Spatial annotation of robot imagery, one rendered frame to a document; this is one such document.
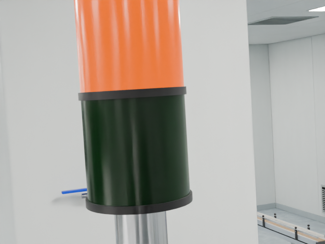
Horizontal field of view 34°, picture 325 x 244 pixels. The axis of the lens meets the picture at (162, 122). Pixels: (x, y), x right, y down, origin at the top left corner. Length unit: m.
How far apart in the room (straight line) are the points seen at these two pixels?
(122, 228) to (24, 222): 1.45
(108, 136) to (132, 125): 0.01
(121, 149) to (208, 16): 1.65
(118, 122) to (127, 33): 0.04
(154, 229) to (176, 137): 0.04
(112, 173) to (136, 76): 0.04
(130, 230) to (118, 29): 0.09
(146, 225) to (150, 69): 0.07
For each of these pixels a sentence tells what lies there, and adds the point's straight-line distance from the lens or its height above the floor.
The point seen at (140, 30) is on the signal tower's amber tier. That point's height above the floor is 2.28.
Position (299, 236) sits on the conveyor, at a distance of 4.86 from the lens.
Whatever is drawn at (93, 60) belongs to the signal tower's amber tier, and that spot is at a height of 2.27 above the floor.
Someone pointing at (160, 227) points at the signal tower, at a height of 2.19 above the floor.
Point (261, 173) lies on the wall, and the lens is 9.77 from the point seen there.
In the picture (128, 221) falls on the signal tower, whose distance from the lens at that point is 0.25.
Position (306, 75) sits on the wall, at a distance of 8.92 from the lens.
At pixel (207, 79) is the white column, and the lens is 1.84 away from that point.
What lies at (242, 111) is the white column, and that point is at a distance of 1.91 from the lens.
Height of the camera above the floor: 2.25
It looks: 3 degrees down
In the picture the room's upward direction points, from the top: 3 degrees counter-clockwise
